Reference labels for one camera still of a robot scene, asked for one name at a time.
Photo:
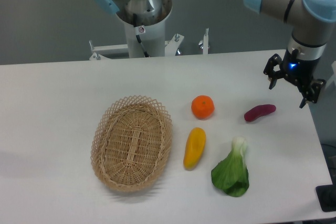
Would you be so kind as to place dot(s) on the green bok choy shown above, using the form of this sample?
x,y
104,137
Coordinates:
x,y
231,174

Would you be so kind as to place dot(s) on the woven wicker basket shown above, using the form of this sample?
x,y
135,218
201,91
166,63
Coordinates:
x,y
132,143

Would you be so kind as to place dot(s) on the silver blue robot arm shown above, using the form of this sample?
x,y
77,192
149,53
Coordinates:
x,y
313,22

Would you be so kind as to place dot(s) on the yellow mango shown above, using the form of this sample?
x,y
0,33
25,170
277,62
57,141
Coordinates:
x,y
194,148

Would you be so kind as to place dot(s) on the black device at table edge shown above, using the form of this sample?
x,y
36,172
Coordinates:
x,y
326,197

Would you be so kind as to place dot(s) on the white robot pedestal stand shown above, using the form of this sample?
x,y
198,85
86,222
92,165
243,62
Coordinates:
x,y
143,41

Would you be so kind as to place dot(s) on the orange tangerine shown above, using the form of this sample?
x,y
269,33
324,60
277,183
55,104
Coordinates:
x,y
202,106

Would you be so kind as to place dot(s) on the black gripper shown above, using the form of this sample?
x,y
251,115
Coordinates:
x,y
298,72

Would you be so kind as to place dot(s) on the purple sweet potato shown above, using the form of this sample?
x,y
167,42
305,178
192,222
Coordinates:
x,y
259,111

